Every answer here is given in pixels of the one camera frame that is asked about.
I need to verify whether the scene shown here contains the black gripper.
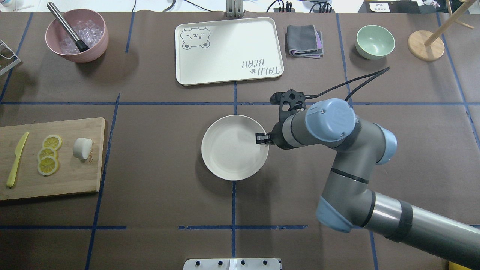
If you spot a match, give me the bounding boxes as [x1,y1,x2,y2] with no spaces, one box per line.
[255,131,278,146]

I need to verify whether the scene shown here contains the cream round plate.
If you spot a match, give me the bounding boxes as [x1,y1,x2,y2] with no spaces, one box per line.
[202,115,269,181]

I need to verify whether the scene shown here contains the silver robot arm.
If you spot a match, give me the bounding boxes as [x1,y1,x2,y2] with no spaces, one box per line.
[256,94,480,270]

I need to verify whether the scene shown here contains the cream bear tray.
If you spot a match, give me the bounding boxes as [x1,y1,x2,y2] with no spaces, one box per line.
[175,17,284,86]

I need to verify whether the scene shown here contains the white steamed bun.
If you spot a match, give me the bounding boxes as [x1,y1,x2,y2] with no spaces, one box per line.
[73,137,93,160]

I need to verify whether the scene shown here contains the grey folded cloth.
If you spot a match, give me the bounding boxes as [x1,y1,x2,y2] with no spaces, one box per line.
[286,25,324,59]

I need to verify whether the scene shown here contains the black power strip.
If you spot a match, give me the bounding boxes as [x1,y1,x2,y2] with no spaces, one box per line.
[266,0,334,13]

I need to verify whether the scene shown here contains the green bowl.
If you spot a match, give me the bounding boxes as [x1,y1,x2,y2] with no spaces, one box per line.
[355,25,396,60]

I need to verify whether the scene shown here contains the black box white label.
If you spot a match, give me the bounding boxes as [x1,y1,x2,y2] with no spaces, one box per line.
[362,0,395,13]

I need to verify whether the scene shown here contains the wooden mug stand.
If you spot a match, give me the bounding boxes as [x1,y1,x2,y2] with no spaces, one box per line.
[408,0,475,62]

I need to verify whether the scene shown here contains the wooden cutting board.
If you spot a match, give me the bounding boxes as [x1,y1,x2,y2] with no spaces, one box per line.
[0,117,106,201]

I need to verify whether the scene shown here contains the clear ice cubes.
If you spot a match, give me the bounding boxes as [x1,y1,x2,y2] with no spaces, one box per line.
[59,20,104,55]

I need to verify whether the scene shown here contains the pink bowl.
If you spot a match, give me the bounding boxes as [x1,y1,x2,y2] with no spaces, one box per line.
[45,9,109,63]

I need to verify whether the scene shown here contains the lemon slice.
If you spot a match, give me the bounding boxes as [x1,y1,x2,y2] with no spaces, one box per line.
[42,135,62,150]
[37,156,60,176]
[37,147,58,161]

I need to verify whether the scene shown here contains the lemon slice middle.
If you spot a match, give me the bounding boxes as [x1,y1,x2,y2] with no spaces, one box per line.
[37,147,58,161]

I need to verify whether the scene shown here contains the yellow lemon near lime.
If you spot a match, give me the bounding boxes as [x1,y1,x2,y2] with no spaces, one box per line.
[448,261,471,270]

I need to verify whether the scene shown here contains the yellow plastic knife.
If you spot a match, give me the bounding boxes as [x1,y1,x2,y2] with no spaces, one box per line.
[6,132,29,188]

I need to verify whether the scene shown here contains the white cup rack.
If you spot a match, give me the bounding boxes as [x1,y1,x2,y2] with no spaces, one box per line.
[0,40,21,76]

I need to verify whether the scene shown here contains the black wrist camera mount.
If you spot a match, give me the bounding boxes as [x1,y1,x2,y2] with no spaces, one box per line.
[269,89,306,118]

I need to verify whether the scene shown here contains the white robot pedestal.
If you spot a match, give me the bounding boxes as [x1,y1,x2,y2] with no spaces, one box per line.
[183,258,282,270]

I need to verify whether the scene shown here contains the aluminium frame post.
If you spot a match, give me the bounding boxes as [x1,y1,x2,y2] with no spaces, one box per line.
[226,0,245,18]

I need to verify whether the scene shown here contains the black camera cable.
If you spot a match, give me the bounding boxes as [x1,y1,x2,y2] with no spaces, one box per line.
[304,67,390,102]

